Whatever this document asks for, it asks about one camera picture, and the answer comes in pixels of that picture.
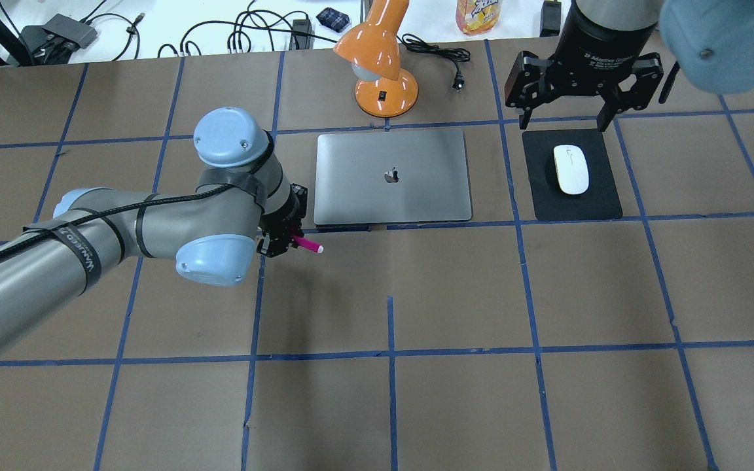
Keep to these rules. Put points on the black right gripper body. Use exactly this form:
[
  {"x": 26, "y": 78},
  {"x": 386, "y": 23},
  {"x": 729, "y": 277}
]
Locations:
[{"x": 606, "y": 36}]

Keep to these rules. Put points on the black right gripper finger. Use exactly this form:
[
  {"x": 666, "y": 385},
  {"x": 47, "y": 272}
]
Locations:
[
  {"x": 648, "y": 72},
  {"x": 528, "y": 86}
]

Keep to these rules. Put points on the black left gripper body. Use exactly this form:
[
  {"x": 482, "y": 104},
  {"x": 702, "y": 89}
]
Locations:
[{"x": 287, "y": 216}]

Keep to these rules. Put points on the pink highlighter pen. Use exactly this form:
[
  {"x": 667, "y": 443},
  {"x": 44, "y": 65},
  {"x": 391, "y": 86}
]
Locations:
[{"x": 307, "y": 244}]

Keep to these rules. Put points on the white computer mouse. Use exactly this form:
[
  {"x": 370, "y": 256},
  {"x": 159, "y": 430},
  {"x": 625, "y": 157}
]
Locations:
[{"x": 571, "y": 169}]

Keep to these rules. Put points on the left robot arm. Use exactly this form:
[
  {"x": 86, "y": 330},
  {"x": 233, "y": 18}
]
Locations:
[{"x": 243, "y": 205}]

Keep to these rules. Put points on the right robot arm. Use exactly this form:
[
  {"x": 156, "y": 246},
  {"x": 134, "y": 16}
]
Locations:
[{"x": 710, "y": 42}]

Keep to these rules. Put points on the black mousepad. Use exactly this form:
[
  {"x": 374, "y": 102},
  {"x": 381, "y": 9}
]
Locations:
[{"x": 600, "y": 202}]

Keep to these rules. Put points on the silver laptop notebook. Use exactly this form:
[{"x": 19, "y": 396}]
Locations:
[{"x": 395, "y": 177}]

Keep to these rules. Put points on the black power adapter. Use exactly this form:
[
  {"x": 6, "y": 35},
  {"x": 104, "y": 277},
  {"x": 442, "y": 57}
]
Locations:
[{"x": 551, "y": 18}]

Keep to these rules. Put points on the yellow drink bottle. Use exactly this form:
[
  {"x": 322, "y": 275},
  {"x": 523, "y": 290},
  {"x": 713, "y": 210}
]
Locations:
[{"x": 477, "y": 17}]

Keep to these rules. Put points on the orange desk lamp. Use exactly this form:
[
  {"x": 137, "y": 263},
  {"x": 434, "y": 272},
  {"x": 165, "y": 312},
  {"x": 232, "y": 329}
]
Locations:
[{"x": 383, "y": 89}]

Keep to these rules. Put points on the dark blue pouch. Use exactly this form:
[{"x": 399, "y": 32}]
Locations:
[{"x": 333, "y": 19}]

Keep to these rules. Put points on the grey usb hub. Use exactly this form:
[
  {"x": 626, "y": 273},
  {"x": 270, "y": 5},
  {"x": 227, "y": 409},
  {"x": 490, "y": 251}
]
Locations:
[{"x": 72, "y": 30}]

